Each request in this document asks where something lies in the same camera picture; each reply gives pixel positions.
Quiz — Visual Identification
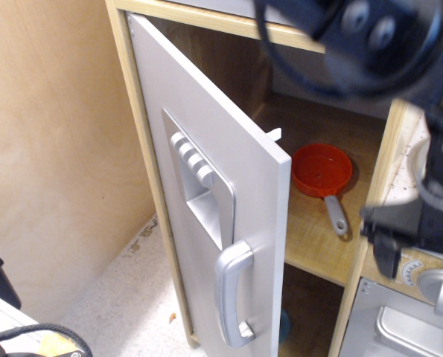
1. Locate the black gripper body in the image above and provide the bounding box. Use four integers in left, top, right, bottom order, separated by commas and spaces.
360, 198, 443, 254

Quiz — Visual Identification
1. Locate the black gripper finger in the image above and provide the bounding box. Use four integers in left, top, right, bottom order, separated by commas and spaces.
373, 231, 402, 279

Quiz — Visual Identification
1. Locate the silver fridge door handle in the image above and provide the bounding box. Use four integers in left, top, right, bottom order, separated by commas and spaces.
214, 240, 255, 348

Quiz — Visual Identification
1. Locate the silver fridge door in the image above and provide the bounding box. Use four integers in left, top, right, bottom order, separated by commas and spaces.
128, 13, 291, 356

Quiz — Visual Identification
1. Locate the orange tape piece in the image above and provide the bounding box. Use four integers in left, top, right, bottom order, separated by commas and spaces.
38, 333, 78, 356

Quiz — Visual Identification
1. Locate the aluminium rail frame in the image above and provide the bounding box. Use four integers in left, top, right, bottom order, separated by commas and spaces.
0, 298, 51, 356

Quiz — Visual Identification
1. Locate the blue toy plate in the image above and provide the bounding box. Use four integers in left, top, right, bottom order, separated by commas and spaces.
278, 309, 291, 343

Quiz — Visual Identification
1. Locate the silver oven door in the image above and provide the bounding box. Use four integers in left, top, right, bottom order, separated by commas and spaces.
340, 278, 443, 356

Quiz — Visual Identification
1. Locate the white speckled stove top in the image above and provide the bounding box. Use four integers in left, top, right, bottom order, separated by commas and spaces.
384, 109, 430, 205

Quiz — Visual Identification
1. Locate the wooden toy kitchen cabinet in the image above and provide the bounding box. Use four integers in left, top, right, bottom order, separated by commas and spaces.
106, 1, 425, 356

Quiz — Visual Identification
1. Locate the silver freezer door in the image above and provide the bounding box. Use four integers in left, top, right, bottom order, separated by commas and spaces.
173, 0, 293, 25

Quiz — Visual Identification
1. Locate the red toy pan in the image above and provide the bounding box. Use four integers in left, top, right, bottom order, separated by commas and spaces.
291, 144, 353, 237

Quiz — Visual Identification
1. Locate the silver oven knob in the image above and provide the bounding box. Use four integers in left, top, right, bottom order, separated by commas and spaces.
417, 268, 443, 318

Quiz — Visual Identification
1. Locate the black braided cable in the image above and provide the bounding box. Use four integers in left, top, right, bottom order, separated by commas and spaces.
0, 323, 92, 357

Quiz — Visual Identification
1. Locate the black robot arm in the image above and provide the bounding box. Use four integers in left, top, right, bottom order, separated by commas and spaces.
254, 1, 443, 279

